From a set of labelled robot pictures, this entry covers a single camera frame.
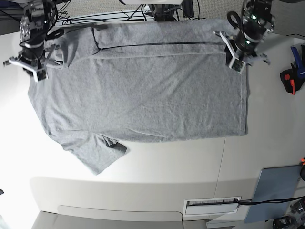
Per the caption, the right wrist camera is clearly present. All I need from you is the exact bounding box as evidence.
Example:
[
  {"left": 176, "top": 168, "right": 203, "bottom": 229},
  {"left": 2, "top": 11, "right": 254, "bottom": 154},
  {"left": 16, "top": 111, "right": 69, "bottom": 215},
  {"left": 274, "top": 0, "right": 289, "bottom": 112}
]
[{"left": 33, "top": 69, "right": 49, "bottom": 83}]

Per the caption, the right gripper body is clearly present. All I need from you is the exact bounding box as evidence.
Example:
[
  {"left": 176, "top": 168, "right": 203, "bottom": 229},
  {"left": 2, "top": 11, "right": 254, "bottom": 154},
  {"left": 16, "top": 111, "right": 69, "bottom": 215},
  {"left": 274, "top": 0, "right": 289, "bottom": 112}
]
[{"left": 19, "top": 42, "right": 51, "bottom": 71}]

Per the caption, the blue clamp with orange trigger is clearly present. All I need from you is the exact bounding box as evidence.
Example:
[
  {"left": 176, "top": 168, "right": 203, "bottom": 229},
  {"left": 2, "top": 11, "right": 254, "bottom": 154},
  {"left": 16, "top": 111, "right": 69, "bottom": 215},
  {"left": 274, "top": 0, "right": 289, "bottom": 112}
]
[{"left": 280, "top": 44, "right": 305, "bottom": 95}]

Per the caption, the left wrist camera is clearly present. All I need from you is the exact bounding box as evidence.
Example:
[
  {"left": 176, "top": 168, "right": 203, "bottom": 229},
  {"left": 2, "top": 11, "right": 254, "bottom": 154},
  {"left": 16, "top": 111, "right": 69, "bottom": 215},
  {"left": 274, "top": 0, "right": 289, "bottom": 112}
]
[{"left": 228, "top": 58, "right": 246, "bottom": 74}]

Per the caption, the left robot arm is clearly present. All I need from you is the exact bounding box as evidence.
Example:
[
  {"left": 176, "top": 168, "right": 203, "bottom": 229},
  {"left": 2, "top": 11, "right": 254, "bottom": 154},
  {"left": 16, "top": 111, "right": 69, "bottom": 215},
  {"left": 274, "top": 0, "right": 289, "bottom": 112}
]
[{"left": 214, "top": 0, "right": 275, "bottom": 73}]

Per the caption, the blue-grey tablet board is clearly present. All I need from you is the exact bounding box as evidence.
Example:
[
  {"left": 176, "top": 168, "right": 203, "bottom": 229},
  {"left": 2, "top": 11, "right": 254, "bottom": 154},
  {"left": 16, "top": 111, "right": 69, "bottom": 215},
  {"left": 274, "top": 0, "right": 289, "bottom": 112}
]
[{"left": 244, "top": 165, "right": 301, "bottom": 223}]

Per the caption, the grey T-shirt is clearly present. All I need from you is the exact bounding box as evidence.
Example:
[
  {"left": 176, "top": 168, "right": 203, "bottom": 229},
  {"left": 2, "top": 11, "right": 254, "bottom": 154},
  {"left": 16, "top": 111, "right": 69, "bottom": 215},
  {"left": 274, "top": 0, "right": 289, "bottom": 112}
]
[{"left": 28, "top": 19, "right": 247, "bottom": 175}]

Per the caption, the orange black tool right edge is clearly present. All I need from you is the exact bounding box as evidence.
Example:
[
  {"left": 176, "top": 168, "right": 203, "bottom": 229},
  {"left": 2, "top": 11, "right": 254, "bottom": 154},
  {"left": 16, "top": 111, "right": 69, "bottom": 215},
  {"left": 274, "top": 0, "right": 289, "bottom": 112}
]
[{"left": 300, "top": 158, "right": 305, "bottom": 181}]

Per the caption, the central robot base mount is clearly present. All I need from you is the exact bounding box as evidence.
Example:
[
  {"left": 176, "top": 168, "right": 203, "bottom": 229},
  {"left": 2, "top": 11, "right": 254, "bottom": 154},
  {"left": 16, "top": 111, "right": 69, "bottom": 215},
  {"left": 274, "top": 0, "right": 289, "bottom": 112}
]
[{"left": 141, "top": 4, "right": 190, "bottom": 21}]

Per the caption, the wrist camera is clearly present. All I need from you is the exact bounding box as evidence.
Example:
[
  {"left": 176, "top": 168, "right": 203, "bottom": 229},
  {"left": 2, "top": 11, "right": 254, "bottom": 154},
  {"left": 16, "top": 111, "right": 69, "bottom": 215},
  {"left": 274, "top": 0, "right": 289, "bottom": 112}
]
[
  {"left": 228, "top": 58, "right": 246, "bottom": 74},
  {"left": 33, "top": 69, "right": 49, "bottom": 83}
]

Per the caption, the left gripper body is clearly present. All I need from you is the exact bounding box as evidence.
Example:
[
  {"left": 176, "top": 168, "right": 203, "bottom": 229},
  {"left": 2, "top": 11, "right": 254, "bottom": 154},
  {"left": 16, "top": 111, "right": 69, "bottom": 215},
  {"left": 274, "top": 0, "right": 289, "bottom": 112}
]
[{"left": 232, "top": 22, "right": 267, "bottom": 60}]

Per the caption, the black device at bottom right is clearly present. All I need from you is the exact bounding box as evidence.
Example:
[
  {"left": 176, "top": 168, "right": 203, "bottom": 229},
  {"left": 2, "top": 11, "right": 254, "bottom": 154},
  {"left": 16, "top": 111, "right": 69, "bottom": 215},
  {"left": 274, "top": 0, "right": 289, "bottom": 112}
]
[{"left": 273, "top": 216, "right": 295, "bottom": 229}]

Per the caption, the black cable on table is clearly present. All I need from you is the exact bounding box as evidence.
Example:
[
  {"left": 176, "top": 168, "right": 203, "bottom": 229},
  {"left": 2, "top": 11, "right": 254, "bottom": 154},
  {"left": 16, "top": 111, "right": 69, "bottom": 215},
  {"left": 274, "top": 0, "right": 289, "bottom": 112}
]
[{"left": 234, "top": 197, "right": 305, "bottom": 206}]

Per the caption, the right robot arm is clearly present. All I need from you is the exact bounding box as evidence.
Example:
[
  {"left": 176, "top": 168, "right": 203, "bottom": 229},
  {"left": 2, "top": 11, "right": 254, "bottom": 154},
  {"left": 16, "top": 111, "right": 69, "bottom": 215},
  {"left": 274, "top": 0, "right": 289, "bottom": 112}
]
[{"left": 3, "top": 0, "right": 64, "bottom": 70}]

